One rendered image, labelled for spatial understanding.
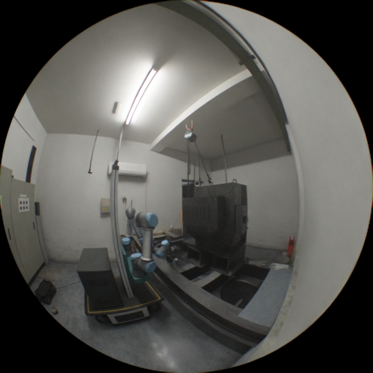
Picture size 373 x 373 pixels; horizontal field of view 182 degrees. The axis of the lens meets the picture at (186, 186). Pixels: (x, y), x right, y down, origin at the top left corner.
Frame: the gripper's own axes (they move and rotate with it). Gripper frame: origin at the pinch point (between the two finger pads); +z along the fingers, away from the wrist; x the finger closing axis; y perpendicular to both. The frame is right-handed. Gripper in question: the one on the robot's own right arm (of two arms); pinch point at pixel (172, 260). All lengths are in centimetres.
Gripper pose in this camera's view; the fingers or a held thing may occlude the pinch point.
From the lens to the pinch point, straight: 146.8
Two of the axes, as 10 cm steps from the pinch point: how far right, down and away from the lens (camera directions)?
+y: -6.6, 3.4, -6.7
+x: 7.3, 0.4, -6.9
